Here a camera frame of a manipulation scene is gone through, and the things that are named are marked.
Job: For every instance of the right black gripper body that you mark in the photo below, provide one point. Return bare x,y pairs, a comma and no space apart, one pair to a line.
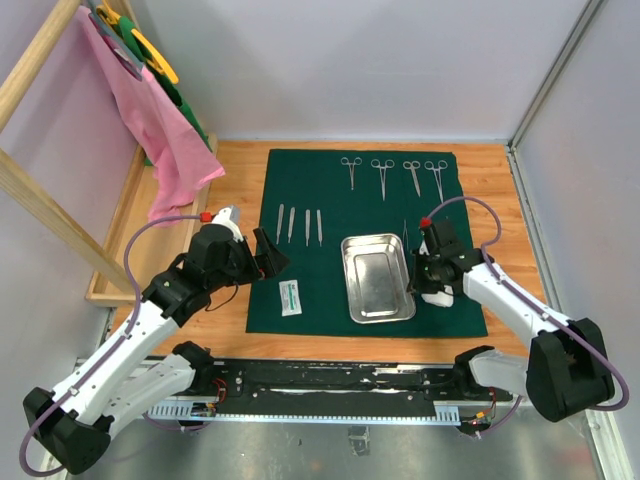
425,278

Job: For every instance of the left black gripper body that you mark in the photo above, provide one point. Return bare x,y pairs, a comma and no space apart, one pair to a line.
241,267

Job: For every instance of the white cotton balls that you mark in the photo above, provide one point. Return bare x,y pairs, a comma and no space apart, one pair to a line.
443,299

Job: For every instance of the green white packet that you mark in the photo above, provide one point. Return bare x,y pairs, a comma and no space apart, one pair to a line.
290,298

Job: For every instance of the steel instrument tray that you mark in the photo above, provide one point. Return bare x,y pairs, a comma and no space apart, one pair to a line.
377,277

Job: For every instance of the steel tweezers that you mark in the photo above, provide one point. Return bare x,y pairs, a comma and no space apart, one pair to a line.
405,235

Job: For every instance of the dark green surgical cloth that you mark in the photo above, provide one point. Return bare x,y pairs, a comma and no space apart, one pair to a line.
315,179

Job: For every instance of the steel forceps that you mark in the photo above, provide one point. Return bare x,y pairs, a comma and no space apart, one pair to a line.
382,166
351,164
436,168
413,167

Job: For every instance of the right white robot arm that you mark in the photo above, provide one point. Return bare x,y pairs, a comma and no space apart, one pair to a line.
565,370

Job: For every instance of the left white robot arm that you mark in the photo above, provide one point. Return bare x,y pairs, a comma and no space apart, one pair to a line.
77,419

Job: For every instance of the wooden clothes rack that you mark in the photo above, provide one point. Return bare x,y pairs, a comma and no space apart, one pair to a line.
68,136

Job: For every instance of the pink shirt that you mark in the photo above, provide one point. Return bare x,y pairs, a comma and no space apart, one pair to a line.
182,160

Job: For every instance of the yellow hanger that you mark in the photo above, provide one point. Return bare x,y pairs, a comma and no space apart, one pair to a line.
112,18

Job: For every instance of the grey hanger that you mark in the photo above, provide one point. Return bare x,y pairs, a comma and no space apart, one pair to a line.
122,53

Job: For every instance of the green garment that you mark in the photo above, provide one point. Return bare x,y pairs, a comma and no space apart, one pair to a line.
187,107

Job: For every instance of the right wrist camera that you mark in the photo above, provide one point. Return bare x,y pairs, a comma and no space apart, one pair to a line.
438,237

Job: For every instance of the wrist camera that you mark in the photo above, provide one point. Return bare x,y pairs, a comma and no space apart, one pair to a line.
228,217
438,237

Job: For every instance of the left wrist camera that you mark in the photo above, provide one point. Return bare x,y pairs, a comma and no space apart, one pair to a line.
228,217

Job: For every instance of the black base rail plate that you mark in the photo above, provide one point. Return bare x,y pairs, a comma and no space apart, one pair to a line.
318,383

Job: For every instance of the grey slotted cable duct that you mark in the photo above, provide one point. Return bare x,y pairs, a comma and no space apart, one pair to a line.
391,412

